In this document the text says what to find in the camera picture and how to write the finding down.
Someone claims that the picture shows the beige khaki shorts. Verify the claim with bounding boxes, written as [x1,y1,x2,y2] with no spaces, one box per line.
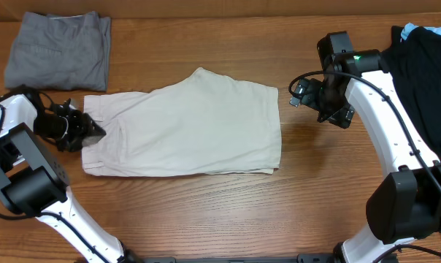
[82,68,282,177]

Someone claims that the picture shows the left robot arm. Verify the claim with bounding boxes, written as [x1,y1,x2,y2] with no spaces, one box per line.
[0,85,140,263]

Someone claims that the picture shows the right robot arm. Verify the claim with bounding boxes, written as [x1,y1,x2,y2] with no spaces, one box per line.
[288,31,441,263]

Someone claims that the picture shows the folded grey shorts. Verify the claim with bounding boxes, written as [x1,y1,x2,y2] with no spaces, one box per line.
[4,11,111,92]

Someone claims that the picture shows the black garment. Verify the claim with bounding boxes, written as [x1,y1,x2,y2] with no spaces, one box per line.
[380,26,441,242]

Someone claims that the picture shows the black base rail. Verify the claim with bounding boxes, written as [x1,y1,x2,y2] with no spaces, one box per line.
[140,254,345,263]

